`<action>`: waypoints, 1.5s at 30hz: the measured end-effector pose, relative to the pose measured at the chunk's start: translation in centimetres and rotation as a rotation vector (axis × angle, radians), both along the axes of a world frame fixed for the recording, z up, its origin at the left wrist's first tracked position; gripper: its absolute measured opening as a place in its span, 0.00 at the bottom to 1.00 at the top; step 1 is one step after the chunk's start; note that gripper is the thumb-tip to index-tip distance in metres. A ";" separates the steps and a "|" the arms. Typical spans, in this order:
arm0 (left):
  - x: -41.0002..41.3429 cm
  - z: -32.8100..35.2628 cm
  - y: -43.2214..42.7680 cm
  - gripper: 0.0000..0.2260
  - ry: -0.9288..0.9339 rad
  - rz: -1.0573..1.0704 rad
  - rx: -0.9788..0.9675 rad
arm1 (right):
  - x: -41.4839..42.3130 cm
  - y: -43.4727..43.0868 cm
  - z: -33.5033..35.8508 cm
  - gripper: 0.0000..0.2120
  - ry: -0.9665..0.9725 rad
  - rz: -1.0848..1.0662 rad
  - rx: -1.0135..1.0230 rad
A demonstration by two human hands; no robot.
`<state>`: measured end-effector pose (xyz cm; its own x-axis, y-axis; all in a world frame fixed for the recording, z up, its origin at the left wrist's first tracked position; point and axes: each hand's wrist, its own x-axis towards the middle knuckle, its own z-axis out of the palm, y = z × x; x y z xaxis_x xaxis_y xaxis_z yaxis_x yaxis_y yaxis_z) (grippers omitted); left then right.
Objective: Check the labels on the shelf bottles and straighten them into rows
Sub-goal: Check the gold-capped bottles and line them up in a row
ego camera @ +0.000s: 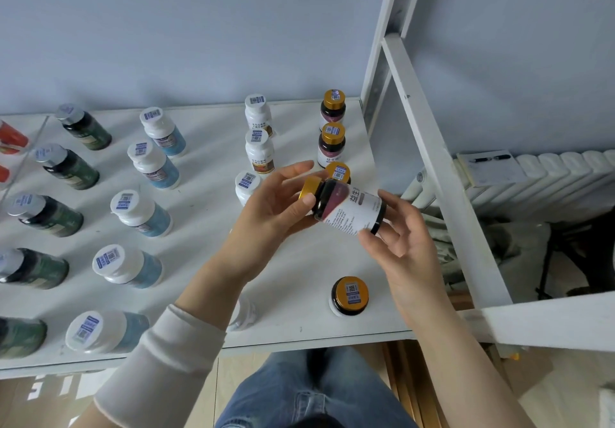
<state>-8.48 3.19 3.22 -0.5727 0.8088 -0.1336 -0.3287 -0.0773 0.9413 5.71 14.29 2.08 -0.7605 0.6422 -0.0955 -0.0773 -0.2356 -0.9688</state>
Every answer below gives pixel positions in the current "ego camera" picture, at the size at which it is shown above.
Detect person's left hand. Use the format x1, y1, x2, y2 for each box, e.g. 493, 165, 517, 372
218, 160, 327, 285

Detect person's right hand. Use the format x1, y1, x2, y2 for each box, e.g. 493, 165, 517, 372
357, 190, 456, 329

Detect white metal shelf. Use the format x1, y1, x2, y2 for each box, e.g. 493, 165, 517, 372
0, 0, 615, 381

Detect white cap blue bottle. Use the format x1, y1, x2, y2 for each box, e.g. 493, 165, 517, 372
127, 140, 181, 190
92, 244, 164, 290
110, 189, 174, 238
139, 107, 187, 158
65, 310, 151, 356

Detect silver cap green bottle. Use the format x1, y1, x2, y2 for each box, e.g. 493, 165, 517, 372
33, 143, 101, 191
0, 317, 48, 360
0, 247, 70, 290
54, 103, 113, 151
6, 193, 85, 238

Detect person's left forearm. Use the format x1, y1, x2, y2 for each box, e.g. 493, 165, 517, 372
69, 249, 263, 428

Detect person's right forearm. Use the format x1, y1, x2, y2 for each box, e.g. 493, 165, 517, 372
413, 297, 537, 428

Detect person's blue jeans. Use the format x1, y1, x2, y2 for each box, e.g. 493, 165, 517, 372
215, 345, 419, 428

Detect row of red-capped orange bottles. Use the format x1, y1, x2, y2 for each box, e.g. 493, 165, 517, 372
0, 115, 50, 201

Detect grey green cloth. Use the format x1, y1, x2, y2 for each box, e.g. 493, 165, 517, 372
425, 219, 554, 294

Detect white notepad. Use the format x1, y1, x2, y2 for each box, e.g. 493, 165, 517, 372
456, 149, 529, 189

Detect white radiator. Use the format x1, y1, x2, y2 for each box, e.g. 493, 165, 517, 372
401, 149, 615, 224

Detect black tripod stand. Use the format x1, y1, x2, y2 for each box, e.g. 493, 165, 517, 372
536, 209, 615, 301

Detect white knit wristband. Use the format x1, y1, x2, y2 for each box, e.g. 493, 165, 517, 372
94, 303, 227, 428

